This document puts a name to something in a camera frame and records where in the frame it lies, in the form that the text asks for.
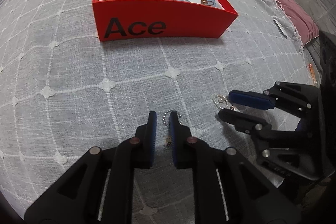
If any red Ace box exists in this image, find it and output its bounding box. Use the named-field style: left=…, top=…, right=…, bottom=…
left=92, top=0, right=238, bottom=42

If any grey checked bedspread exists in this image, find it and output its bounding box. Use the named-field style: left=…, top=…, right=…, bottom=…
left=1, top=0, right=311, bottom=215

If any pink pillow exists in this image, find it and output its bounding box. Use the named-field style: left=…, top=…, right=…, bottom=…
left=276, top=0, right=319, bottom=46

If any silver bead ring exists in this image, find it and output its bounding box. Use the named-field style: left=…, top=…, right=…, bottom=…
left=162, top=110, right=183, bottom=131

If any white paper tag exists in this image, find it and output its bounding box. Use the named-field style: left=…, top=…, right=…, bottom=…
left=273, top=19, right=288, bottom=39

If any small pearl bracelet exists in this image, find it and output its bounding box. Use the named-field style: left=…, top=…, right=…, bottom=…
left=212, top=93, right=238, bottom=111

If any orange small tube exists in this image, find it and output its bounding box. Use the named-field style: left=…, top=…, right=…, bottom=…
left=308, top=63, right=317, bottom=85

